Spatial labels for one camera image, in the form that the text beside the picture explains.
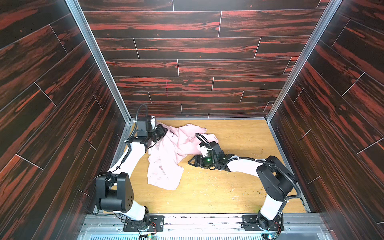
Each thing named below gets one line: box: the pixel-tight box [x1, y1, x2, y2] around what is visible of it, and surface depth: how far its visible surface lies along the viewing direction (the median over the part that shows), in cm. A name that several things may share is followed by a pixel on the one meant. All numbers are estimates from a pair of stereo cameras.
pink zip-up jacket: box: [147, 123, 219, 191], surface depth 93 cm
